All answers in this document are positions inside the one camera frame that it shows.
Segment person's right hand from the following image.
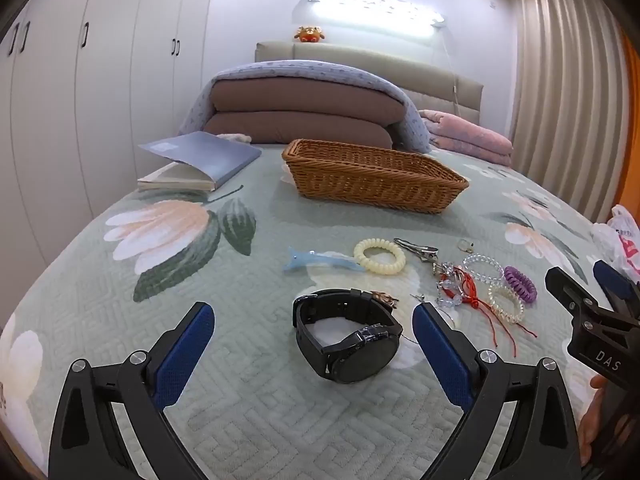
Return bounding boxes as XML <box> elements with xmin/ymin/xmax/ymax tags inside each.
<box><xmin>579</xmin><ymin>374</ymin><xmax>608</xmax><ymax>467</ymax></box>

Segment folded pink blanket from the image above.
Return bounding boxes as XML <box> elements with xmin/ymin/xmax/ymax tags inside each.
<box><xmin>419</xmin><ymin>109</ymin><xmax>513</xmax><ymax>167</ymax></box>

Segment cream spiral hair tie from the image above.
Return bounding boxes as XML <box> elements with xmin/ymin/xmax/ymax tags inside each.
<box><xmin>353</xmin><ymin>238</ymin><xmax>407</xmax><ymax>275</ymax></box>

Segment white wall cable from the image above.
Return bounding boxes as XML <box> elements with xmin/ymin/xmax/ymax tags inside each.
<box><xmin>442</xmin><ymin>35</ymin><xmax>461</xmax><ymax>107</ymax></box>

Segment silver hoop earring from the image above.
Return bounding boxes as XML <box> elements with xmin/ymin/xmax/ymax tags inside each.
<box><xmin>402</xmin><ymin>293</ymin><xmax>458</xmax><ymax>347</ymax></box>

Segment brown wicker basket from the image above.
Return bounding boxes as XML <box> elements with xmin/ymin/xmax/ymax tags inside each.
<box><xmin>281</xmin><ymin>138</ymin><xmax>470</xmax><ymax>215</ymax></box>

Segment white wardrobe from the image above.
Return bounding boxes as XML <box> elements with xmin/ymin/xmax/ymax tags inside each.
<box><xmin>0</xmin><ymin>0</ymin><xmax>218</xmax><ymax>281</ymax></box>

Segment bright wall light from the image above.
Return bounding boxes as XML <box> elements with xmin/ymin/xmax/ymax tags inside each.
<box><xmin>295</xmin><ymin>0</ymin><xmax>446</xmax><ymax>38</ymax></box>

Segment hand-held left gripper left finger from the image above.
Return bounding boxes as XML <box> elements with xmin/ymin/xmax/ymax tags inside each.
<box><xmin>47</xmin><ymin>301</ymin><xmax>217</xmax><ymax>480</ymax></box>

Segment clear bead bracelet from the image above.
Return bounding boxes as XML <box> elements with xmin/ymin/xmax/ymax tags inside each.
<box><xmin>462</xmin><ymin>254</ymin><xmax>504</xmax><ymax>283</ymax></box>

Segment white plastic bag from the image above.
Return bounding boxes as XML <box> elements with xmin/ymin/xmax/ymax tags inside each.
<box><xmin>590</xmin><ymin>205</ymin><xmax>640</xmax><ymax>281</ymax></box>

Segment beige curtain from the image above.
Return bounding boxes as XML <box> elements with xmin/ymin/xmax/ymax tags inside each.
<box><xmin>505</xmin><ymin>0</ymin><xmax>628</xmax><ymax>211</ymax></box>

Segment red string bracelet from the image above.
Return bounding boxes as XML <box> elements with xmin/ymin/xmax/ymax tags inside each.
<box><xmin>440</xmin><ymin>265</ymin><xmax>538</xmax><ymax>358</ymax></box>

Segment grey-blue book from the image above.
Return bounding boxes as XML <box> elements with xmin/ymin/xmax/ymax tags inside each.
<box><xmin>136</xmin><ymin>131</ymin><xmax>262</xmax><ymax>192</ymax></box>

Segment blue dolphin hair clip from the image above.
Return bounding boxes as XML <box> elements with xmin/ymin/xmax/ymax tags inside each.
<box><xmin>282</xmin><ymin>246</ymin><xmax>368</xmax><ymax>275</ymax></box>

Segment silver metal hair clip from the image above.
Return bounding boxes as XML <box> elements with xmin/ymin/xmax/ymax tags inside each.
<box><xmin>393</xmin><ymin>237</ymin><xmax>440</xmax><ymax>266</ymax></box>

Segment beige padded headboard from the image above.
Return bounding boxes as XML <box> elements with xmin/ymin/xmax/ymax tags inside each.
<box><xmin>254</xmin><ymin>41</ymin><xmax>485</xmax><ymax>126</ymax></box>

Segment purple spiral hair tie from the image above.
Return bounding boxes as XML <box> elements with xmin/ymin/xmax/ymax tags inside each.
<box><xmin>503</xmin><ymin>266</ymin><xmax>537</xmax><ymax>306</ymax></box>

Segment black wrist watch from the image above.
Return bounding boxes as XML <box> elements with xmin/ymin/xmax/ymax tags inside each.
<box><xmin>292</xmin><ymin>288</ymin><xmax>404</xmax><ymax>385</ymax></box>

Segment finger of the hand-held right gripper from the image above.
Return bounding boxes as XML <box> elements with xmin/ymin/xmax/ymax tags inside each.
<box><xmin>545</xmin><ymin>266</ymin><xmax>608</xmax><ymax>321</ymax></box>
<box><xmin>592</xmin><ymin>259</ymin><xmax>640</xmax><ymax>313</ymax></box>

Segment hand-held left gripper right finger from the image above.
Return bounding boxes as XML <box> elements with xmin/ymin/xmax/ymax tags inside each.
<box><xmin>411</xmin><ymin>301</ymin><xmax>583</xmax><ymax>480</ymax></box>

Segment clear spiral hair tie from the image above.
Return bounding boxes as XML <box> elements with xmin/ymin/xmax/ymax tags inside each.
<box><xmin>487</xmin><ymin>282</ymin><xmax>526</xmax><ymax>325</ymax></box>

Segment folded brown and grey quilt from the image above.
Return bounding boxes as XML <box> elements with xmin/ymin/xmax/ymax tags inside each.
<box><xmin>177</xmin><ymin>60</ymin><xmax>433</xmax><ymax>153</ymax></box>

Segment green floral bedspread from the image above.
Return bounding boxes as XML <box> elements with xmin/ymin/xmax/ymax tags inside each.
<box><xmin>0</xmin><ymin>142</ymin><xmax>640</xmax><ymax>480</ymax></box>

